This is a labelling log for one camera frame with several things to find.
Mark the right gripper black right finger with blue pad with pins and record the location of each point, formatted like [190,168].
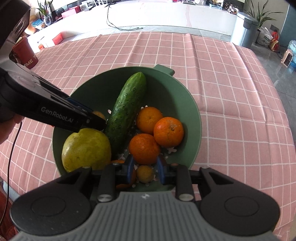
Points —
[178,176]

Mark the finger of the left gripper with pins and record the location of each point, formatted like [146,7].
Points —
[95,122]
[79,105]

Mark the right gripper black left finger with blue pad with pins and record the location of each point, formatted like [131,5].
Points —
[113,175]

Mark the small brown fruit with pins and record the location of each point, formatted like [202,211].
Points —
[145,173]
[99,114]

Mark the small brown fruit front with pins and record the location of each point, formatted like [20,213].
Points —
[145,173]

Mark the yellow-green pear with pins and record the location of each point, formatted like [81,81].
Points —
[88,147]

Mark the green cucumber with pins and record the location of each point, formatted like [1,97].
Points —
[126,108]

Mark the orange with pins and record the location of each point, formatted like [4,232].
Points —
[147,118]
[118,162]
[144,149]

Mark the orange front large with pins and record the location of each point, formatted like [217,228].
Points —
[168,132]

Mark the small red tomato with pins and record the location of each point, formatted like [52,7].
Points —
[133,179]

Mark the person's left hand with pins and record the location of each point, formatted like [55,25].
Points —
[7,127]

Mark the red thermos bottle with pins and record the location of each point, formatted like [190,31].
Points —
[24,53]

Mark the red box on floor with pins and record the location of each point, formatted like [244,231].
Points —
[57,39]

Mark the green colander bowl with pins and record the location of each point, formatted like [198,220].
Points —
[162,91]

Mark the pink checked tablecloth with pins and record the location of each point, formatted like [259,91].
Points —
[245,130]

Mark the green plant in glass vase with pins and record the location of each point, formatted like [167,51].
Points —
[45,10]

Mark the white marble tv cabinet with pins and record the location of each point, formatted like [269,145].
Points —
[134,16]

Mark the silver pedal trash bin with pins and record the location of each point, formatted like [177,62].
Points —
[244,30]

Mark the small pink heater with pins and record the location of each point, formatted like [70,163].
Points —
[287,58]

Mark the white plastic bag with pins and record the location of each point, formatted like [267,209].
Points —
[264,38]

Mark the large water bottle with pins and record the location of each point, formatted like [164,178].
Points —
[292,47]

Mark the potted floor plant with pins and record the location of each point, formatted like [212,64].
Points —
[260,13]

